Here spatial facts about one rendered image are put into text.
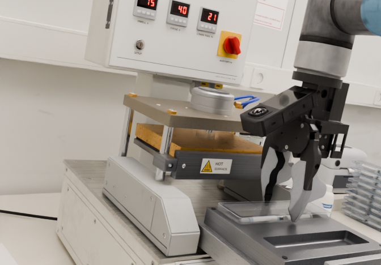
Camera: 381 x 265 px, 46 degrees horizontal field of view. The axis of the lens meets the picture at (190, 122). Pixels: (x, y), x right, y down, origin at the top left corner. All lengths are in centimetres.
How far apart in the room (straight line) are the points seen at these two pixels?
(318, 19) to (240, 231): 30
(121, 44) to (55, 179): 60
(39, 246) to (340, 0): 76
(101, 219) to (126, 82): 63
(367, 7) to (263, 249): 31
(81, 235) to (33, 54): 50
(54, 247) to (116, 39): 46
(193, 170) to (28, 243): 46
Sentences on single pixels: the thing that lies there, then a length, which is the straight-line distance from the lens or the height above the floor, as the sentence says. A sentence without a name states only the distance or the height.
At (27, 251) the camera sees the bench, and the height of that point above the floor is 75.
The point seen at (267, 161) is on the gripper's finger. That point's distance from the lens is 70.
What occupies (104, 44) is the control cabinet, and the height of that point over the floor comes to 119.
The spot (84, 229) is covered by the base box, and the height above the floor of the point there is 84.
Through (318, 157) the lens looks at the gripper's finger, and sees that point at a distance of 65.
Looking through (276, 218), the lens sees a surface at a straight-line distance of 66.
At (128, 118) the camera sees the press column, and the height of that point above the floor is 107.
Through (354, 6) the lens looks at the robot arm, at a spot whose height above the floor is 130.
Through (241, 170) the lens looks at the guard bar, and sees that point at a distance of 78.
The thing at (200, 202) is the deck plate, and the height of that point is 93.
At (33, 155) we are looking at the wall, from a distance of 132.
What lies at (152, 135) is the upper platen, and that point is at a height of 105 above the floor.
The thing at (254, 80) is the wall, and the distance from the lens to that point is 162.
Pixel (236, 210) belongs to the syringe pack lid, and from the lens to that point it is 64.
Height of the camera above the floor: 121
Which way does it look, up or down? 9 degrees down
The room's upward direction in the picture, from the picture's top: 11 degrees clockwise
